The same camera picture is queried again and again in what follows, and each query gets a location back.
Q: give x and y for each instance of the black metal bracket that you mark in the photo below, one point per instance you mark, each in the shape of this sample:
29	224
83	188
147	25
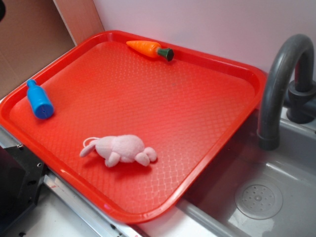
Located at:
21	178

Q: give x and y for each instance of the pink plush bunny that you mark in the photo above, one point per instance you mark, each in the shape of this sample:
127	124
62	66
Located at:
116	149

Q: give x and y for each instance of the brown cardboard panel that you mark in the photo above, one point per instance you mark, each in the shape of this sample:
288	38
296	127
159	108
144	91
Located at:
33	33

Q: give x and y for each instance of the blue plastic bottle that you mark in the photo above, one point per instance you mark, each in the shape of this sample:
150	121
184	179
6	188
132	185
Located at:
40	103

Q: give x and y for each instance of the grey toy sink basin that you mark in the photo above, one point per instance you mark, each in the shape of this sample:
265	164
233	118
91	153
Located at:
248	192

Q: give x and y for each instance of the orange toy carrot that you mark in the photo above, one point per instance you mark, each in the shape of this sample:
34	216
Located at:
151	49

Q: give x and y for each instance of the grey toy faucet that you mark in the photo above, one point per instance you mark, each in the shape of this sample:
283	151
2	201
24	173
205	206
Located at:
289	85

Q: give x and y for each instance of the red plastic tray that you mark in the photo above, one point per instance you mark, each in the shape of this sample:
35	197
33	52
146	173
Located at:
186	109

